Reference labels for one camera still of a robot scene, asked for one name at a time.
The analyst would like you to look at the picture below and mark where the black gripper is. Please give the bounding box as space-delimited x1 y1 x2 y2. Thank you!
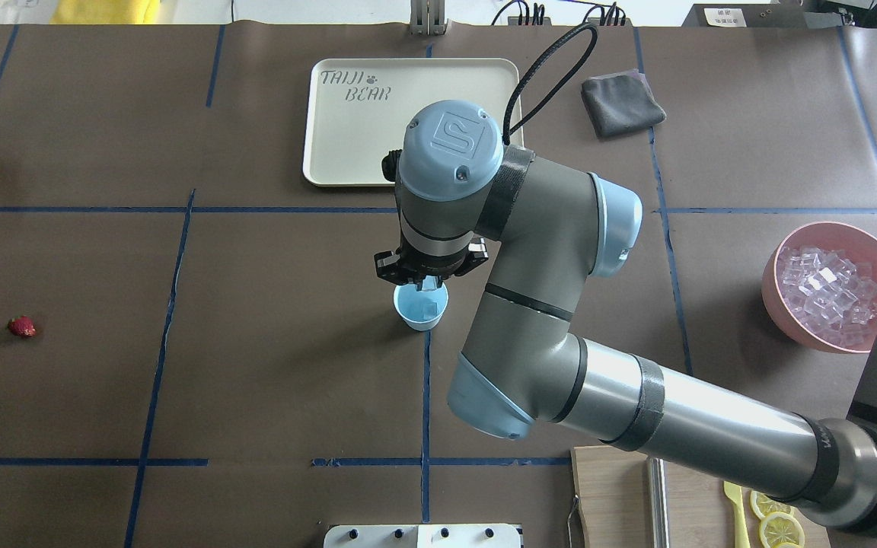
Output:
375 238 490 290

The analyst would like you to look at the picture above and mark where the clear ice cube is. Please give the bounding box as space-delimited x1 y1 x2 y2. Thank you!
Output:
418 276 442 292
420 301 441 320

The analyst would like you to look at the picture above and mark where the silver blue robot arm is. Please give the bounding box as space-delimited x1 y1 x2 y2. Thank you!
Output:
375 100 877 538

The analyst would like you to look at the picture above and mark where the light blue plastic cup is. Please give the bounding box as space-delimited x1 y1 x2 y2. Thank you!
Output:
393 281 449 332

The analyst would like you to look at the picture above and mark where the pile of clear ice cubes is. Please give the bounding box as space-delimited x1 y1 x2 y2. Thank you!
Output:
776 246 877 349

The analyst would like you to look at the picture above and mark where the cream bear serving tray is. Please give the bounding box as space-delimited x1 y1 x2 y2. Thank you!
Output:
302 58 521 187

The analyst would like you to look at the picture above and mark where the grey folded cloth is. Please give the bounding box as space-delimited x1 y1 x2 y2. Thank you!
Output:
581 69 667 139

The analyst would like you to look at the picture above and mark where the bamboo cutting board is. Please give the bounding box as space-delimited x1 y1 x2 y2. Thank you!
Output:
571 445 830 547

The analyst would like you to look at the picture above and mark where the steel muddler black tip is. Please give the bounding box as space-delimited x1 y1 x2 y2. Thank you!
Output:
645 457 671 548

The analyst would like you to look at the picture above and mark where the red strawberry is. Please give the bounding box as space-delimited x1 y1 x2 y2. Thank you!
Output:
7 315 37 339

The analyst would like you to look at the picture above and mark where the pink bowl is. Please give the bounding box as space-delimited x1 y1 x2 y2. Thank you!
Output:
761 221 877 354

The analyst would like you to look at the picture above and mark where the lemon slice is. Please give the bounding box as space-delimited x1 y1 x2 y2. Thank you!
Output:
758 512 806 547
748 490 796 521

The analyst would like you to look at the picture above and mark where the yellow plastic knife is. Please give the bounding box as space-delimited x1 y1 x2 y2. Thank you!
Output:
722 481 751 548

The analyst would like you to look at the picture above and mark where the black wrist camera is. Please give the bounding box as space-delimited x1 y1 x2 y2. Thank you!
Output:
381 149 403 183

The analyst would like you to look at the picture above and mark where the aluminium frame post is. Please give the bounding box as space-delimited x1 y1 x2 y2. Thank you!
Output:
410 0 448 36

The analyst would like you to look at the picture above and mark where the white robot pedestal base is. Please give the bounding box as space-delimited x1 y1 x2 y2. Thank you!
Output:
323 523 525 547

